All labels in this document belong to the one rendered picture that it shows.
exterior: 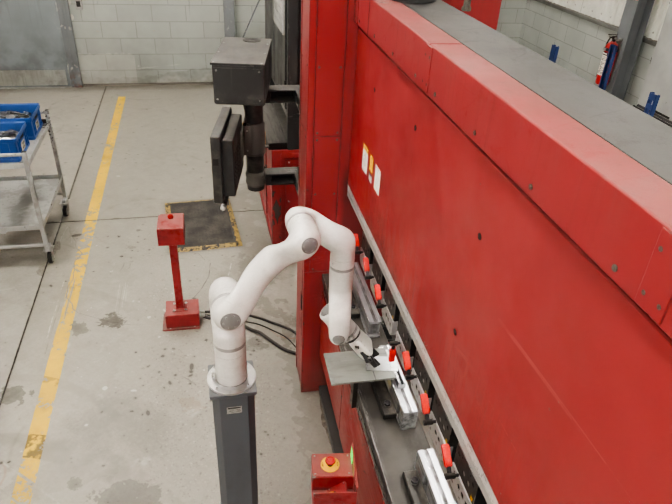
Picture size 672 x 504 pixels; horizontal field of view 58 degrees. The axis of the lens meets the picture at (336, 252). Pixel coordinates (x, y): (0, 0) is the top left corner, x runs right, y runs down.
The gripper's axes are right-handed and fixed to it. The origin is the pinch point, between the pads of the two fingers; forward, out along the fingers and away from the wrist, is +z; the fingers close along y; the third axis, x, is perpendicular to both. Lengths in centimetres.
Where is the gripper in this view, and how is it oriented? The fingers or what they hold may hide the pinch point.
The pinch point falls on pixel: (374, 358)
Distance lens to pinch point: 249.0
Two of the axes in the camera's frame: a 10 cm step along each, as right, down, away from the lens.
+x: -7.9, 5.2, 3.2
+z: 6.1, 6.7, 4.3
